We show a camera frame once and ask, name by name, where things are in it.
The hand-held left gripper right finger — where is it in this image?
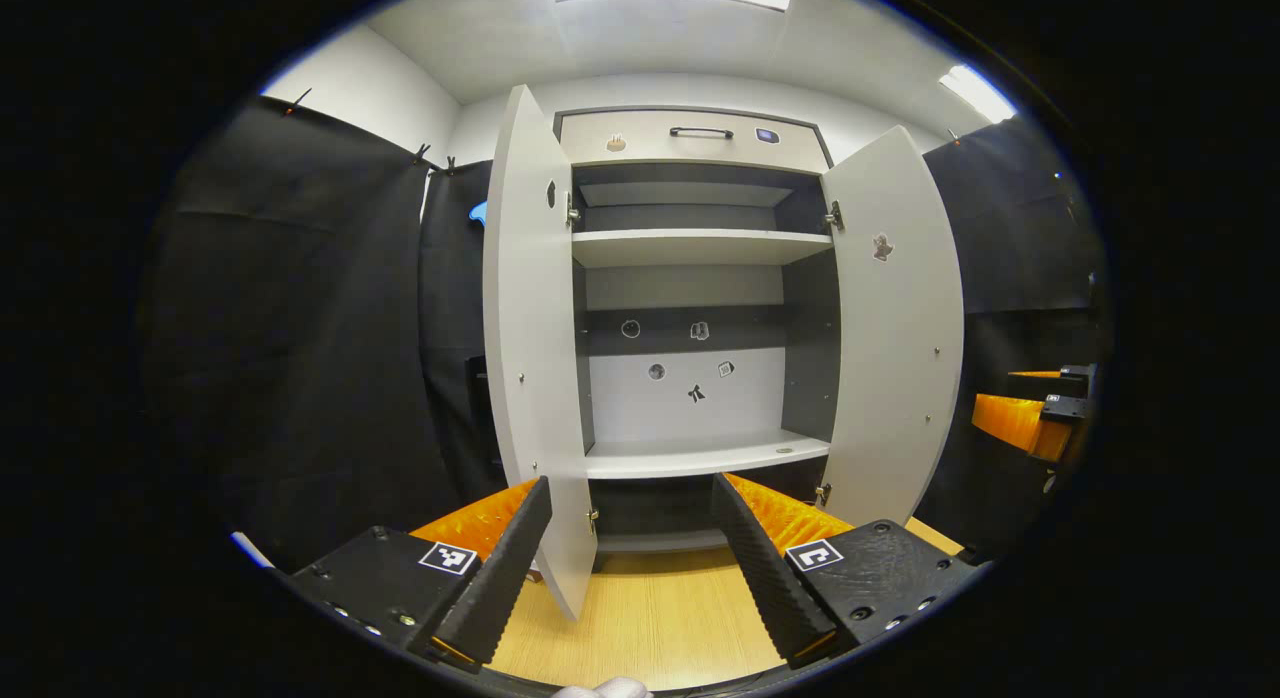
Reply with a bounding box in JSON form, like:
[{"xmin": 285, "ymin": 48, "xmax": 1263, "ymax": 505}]
[{"xmin": 708, "ymin": 471, "xmax": 983, "ymax": 671}]

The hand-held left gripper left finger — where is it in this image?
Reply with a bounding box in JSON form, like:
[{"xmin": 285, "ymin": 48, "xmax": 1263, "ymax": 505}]
[{"xmin": 285, "ymin": 476, "xmax": 554, "ymax": 669}]

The grey shoe cabinet door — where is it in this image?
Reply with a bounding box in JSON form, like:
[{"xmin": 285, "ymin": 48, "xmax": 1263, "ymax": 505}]
[
  {"xmin": 482, "ymin": 84, "xmax": 601, "ymax": 622},
  {"xmin": 818, "ymin": 126, "xmax": 966, "ymax": 527}
]

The grey double-door shoe cabinet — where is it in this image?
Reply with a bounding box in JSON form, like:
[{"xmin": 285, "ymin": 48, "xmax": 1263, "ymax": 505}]
[{"xmin": 553, "ymin": 106, "xmax": 843, "ymax": 554}]

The white cabinet shelf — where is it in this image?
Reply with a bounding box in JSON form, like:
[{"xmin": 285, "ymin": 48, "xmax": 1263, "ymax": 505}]
[
  {"xmin": 571, "ymin": 228, "xmax": 835, "ymax": 270},
  {"xmin": 584, "ymin": 428, "xmax": 832, "ymax": 480}
]

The grey cabinet drawer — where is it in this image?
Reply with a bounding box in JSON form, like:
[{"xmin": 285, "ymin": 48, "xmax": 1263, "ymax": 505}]
[{"xmin": 558, "ymin": 110, "xmax": 833, "ymax": 174}]

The small ceiling light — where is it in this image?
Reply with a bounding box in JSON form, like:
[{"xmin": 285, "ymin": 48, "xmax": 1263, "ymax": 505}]
[{"xmin": 938, "ymin": 64, "xmax": 1019, "ymax": 125}]

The black backdrop cloth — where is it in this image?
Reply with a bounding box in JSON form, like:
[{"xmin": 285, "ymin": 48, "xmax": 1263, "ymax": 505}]
[{"xmin": 140, "ymin": 96, "xmax": 1113, "ymax": 574}]

